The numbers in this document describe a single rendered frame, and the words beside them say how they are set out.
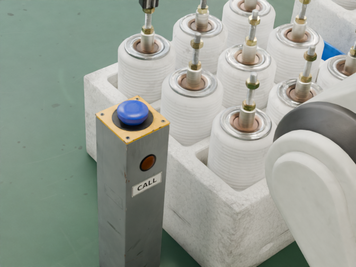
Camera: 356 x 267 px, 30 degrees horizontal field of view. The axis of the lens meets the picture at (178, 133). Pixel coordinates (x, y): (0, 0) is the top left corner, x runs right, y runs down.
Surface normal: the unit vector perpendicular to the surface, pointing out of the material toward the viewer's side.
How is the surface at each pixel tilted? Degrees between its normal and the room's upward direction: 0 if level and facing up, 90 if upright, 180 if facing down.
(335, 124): 46
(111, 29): 0
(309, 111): 52
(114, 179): 90
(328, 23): 90
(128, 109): 0
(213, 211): 90
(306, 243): 90
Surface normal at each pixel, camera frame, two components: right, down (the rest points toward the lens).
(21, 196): 0.06, -0.75
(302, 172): -0.75, 0.40
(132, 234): 0.63, 0.54
